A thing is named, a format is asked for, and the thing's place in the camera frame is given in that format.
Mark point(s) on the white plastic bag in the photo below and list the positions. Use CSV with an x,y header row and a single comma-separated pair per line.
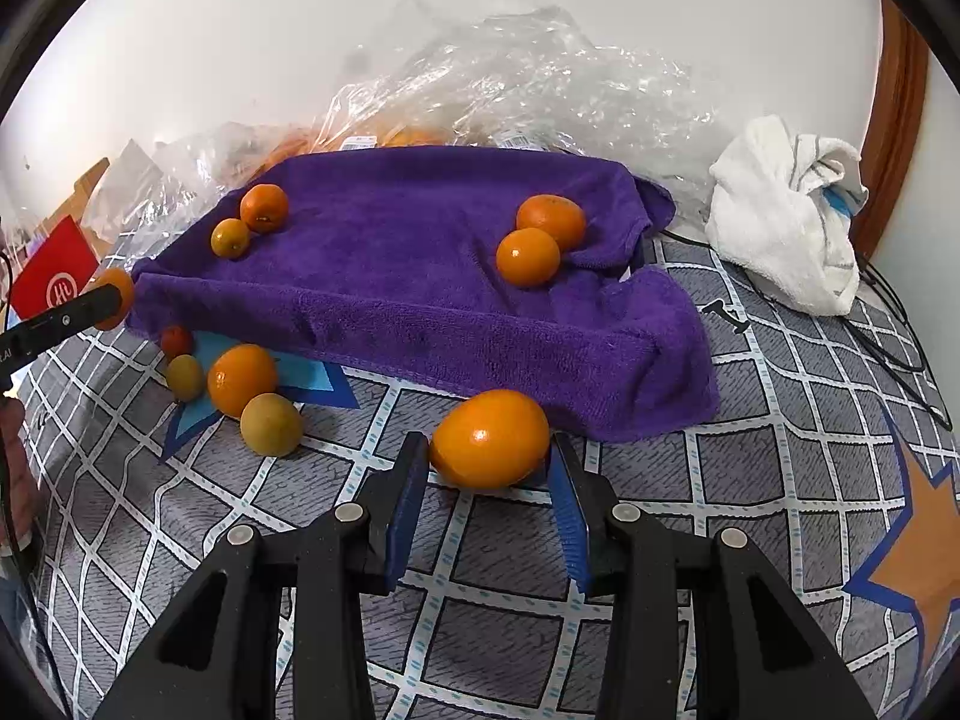
x,y
124,187

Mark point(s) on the white crumpled cloth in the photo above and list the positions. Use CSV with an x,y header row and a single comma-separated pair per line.
x,y
772,217

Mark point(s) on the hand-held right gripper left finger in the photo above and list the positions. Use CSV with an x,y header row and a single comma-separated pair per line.
x,y
401,517

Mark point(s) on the pile of bagged oranges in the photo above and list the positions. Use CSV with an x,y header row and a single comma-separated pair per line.
x,y
405,136

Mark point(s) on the yellow-green round fruit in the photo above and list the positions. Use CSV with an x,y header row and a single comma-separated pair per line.
x,y
184,376
271,424

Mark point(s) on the brown wooden door frame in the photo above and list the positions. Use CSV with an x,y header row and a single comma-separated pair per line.
x,y
896,135

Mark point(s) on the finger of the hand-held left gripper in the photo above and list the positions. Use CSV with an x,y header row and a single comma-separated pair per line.
x,y
71,315

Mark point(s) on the blue box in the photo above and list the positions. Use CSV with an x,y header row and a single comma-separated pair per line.
x,y
838,204

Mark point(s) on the purple towel covered tray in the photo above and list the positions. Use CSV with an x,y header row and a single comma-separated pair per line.
x,y
405,270

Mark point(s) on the person's left hand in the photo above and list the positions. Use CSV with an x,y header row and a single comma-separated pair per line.
x,y
15,472

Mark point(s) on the red paper bag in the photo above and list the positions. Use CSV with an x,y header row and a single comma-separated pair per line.
x,y
56,270

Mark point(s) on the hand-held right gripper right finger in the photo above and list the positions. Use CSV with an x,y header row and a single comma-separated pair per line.
x,y
570,517

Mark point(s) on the crumpled clear plastic bag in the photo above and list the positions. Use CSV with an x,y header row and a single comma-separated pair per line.
x,y
525,67

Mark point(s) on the grey checked bed sheet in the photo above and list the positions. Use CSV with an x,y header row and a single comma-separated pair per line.
x,y
487,630

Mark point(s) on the small red fruit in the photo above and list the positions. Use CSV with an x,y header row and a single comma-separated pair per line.
x,y
177,340

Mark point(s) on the large orange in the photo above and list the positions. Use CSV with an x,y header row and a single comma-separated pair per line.
x,y
555,214

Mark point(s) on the white bag label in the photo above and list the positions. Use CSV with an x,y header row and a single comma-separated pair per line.
x,y
361,139

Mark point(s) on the brown cardboard box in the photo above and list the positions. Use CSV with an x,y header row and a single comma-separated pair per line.
x,y
82,187

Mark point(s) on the small yellowish orange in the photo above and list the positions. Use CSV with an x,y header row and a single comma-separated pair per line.
x,y
230,238

